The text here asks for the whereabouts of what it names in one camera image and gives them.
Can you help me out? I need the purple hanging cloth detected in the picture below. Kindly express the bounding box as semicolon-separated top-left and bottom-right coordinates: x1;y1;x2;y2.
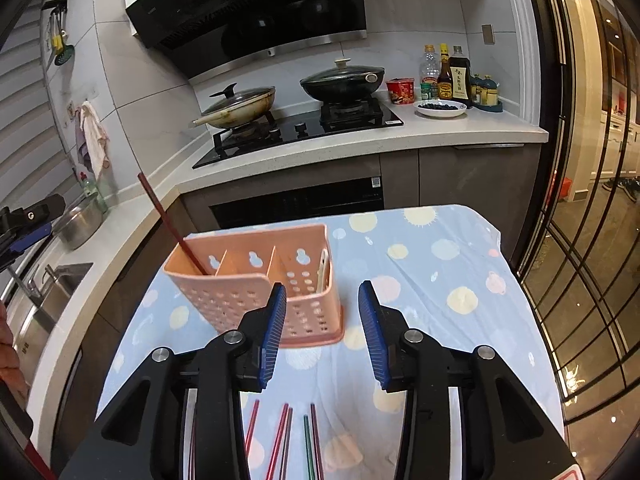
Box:
74;109;94;177

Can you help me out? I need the teal condiment jar set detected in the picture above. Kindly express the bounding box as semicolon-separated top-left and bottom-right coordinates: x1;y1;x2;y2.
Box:
470;73;504;113

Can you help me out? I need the steel kitchen sink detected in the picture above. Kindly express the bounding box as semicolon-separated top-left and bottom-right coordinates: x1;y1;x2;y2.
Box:
0;262;94;378

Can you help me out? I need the black range hood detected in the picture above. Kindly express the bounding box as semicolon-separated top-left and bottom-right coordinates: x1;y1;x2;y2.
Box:
124;0;369;81

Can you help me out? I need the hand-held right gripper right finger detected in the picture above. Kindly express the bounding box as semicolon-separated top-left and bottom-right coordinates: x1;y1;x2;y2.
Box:
357;280;586;480

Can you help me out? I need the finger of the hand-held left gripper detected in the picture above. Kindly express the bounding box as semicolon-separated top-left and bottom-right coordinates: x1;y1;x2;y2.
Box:
0;193;66;257

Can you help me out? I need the person's left hand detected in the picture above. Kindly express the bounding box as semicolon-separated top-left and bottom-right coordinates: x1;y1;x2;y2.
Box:
0;304;30;403

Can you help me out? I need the black built-in oven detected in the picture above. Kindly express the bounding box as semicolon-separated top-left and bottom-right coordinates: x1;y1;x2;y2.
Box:
207;175;386;231

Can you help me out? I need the yellow cap sauce bottle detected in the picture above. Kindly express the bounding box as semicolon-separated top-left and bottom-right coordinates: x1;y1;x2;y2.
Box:
437;43;455;101

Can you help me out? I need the black gas cooktop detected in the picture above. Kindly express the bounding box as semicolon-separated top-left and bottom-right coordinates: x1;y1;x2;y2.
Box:
192;97;404;170

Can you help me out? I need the black framed glass door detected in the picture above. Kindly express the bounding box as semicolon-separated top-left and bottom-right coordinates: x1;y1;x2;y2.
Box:
519;0;640;480

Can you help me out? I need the beige wok with glass lid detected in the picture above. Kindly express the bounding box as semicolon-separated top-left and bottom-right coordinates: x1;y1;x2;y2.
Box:
192;83;277;130

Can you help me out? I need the green dish soap bottle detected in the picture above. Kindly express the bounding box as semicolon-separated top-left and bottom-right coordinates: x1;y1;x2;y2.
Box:
75;162;109;217

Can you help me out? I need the white pink hanging towel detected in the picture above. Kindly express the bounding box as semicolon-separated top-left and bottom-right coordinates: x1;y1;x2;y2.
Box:
80;100;111;181

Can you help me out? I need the pale yellow utensil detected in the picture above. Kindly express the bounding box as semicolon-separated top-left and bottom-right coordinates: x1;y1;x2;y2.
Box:
316;251;331;294

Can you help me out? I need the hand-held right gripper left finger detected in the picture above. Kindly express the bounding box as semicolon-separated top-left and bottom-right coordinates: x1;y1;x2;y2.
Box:
60;282;288;480

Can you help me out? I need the dark red chopstick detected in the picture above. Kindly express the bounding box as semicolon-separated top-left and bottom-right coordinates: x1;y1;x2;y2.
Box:
310;403;325;480
137;172;211;277

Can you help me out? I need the yellow handled hanging utensil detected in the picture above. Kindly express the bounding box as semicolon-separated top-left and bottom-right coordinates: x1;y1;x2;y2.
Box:
48;7;67;52

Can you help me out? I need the blue polka dot tablecloth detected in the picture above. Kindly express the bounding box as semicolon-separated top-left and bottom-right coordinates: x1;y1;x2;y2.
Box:
95;203;569;480

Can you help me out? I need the black wok with lid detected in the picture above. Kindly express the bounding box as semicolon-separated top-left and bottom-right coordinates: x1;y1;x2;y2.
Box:
299;58;386;104

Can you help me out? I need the grey base cabinet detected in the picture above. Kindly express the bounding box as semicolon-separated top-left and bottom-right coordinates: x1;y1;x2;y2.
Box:
379;144;544;272

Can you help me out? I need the dark brown chopstick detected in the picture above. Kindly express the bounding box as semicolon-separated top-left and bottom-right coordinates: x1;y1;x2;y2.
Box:
279;407;294;480

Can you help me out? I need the white kitchen countertop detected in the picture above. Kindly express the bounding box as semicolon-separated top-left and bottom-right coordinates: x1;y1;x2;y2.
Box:
27;92;551;461

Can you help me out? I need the dark vinegar bottle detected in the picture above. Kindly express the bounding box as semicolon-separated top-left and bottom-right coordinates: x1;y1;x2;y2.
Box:
448;45;472;102

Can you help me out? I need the clear plastic bottle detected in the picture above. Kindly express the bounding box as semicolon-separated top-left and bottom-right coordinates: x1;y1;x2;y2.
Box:
419;44;441;101

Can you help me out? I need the red instant noodle cup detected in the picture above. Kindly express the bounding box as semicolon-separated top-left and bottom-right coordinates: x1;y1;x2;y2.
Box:
385;77;417;105

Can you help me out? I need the green chopstick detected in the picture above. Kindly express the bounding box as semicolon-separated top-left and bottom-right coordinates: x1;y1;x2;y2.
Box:
303;414;315;480

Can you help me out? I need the pink perforated utensil holder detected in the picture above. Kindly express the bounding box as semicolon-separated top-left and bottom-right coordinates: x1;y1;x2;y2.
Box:
163;223;346;349

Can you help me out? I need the white plate of blueberries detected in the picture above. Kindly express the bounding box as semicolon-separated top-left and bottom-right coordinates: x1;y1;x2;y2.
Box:
414;99;469;119

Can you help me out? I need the chrome faucet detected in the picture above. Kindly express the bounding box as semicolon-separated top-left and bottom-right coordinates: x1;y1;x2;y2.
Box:
9;263;57;312

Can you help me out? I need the steel colander bowl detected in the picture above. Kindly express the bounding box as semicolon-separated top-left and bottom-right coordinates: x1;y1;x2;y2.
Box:
52;192;104;251

